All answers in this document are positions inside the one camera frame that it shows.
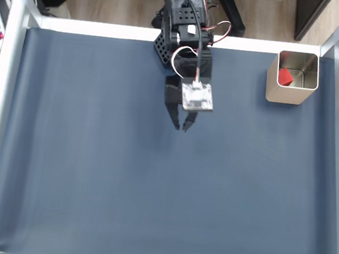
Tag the red cube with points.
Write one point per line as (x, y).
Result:
(284, 77)

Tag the square metal tin container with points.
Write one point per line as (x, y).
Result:
(282, 94)

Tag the blue-grey table mat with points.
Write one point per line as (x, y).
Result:
(122, 173)

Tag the black cabinet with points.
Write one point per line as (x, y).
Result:
(310, 14)

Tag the bare camera circuit board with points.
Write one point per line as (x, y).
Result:
(197, 97)

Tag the silver white table frame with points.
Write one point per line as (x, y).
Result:
(10, 55)

